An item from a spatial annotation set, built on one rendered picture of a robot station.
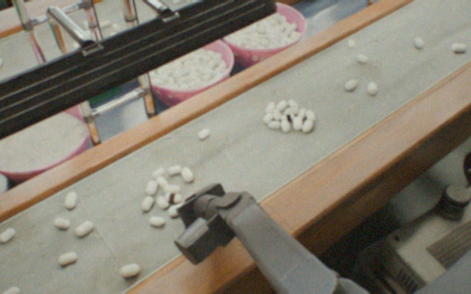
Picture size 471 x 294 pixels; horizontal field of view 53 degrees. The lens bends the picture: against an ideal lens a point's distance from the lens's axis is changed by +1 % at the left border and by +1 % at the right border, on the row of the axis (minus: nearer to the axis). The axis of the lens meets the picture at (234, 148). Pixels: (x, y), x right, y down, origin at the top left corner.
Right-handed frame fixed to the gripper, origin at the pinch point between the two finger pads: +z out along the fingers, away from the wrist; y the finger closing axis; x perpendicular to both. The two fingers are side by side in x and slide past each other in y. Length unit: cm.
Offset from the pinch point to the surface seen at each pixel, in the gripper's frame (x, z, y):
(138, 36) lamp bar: -33.8, -12.4, -1.6
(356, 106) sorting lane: 1, 0, -52
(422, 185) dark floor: 60, 44, -109
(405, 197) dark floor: 60, 45, -98
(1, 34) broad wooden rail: -57, 70, 7
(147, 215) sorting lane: -1.2, 4.7, 7.5
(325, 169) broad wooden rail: 6.6, -9.7, -28.6
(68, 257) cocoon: -2.4, 3.8, 24.6
